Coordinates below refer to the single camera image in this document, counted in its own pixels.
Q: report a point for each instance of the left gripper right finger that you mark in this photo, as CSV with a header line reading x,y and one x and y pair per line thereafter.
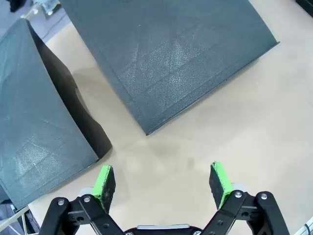
x,y
216,186

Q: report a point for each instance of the black slanted shoe stand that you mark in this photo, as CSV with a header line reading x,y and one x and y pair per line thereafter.
x,y
29,122
171,61

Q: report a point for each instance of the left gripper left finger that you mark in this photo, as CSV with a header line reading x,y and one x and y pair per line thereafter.
x,y
107,186

